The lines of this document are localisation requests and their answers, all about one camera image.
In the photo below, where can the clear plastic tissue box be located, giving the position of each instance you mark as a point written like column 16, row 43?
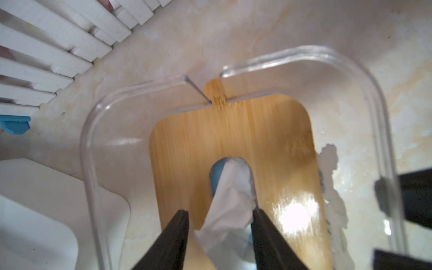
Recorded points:
column 231, row 76

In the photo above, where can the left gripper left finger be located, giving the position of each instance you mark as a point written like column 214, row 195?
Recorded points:
column 169, row 249

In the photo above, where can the blue soft tissue pack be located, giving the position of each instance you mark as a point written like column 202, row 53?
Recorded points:
column 226, row 235

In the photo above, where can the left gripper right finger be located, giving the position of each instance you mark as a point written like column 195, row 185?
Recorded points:
column 271, row 250

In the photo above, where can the blue white toy crib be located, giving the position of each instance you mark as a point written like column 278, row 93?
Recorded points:
column 46, row 44

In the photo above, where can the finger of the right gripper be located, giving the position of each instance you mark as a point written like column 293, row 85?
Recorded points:
column 389, row 261
column 416, row 190

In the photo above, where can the bamboo slotted lid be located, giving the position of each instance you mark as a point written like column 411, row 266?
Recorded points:
column 273, row 135

